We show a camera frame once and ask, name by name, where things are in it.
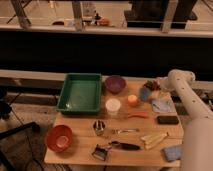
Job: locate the red grapes bunch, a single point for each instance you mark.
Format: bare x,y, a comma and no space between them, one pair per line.
152,85

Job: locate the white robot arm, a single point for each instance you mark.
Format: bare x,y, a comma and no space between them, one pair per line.
197,147

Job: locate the white plastic cup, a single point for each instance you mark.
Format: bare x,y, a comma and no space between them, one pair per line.
112,106

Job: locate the metal cup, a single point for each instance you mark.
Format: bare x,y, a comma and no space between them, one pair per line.
99,127

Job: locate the purple bowl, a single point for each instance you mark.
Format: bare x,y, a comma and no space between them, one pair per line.
115,84

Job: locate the green plastic tray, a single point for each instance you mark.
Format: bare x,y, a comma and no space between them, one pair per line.
80,94

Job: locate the orange round fruit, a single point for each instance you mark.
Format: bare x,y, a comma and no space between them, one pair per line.
132,100

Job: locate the blue scrub brush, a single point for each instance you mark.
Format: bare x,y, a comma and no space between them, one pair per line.
144,93

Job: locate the metal fork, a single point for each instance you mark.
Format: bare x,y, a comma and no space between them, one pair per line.
119,131

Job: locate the orange carrot toy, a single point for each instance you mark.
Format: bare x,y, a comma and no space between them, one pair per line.
138,114

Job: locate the wooden table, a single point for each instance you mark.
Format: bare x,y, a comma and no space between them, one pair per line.
131,138

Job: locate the light blue cloth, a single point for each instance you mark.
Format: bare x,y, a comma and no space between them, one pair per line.
162,103

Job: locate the black rectangular block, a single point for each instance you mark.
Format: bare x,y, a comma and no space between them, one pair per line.
169,120

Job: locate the yellow banana toy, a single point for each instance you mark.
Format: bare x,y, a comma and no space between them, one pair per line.
154,139

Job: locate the orange bowl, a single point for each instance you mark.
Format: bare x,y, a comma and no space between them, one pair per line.
58,138

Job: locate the blue sponge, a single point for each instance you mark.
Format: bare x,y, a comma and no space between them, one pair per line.
172,153

